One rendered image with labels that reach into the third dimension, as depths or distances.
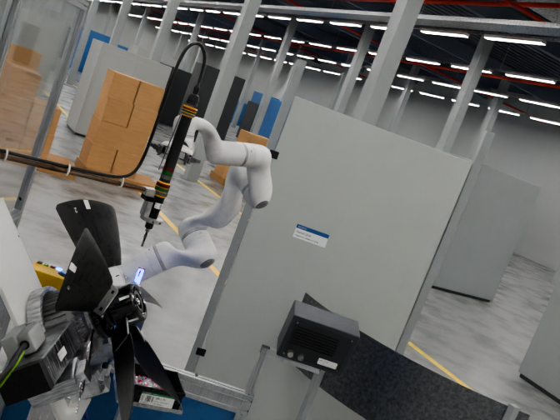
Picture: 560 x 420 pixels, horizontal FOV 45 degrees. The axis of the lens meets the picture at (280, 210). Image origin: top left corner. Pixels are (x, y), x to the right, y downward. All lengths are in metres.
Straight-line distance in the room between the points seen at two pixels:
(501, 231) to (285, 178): 8.73
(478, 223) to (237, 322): 8.27
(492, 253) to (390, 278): 8.36
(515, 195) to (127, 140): 6.57
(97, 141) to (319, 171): 6.71
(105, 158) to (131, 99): 0.96
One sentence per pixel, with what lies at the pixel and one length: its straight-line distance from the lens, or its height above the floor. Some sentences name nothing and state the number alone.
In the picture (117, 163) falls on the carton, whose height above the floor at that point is 0.31.
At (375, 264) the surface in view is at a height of 1.25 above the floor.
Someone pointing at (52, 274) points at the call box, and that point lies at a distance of 2.52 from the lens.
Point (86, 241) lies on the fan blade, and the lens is 1.81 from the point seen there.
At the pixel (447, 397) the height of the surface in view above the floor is 0.86.
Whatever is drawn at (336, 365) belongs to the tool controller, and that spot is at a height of 1.09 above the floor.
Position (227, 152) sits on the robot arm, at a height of 1.69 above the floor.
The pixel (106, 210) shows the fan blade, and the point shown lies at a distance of 2.18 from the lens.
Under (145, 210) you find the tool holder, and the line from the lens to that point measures 2.05.
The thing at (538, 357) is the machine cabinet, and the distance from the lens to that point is 8.30.
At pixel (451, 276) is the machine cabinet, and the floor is 0.29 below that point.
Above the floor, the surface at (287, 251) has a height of 1.15.
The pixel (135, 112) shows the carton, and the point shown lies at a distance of 10.28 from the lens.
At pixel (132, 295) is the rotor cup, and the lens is 2.00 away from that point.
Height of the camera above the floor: 1.89
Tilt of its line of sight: 8 degrees down
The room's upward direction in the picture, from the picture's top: 21 degrees clockwise
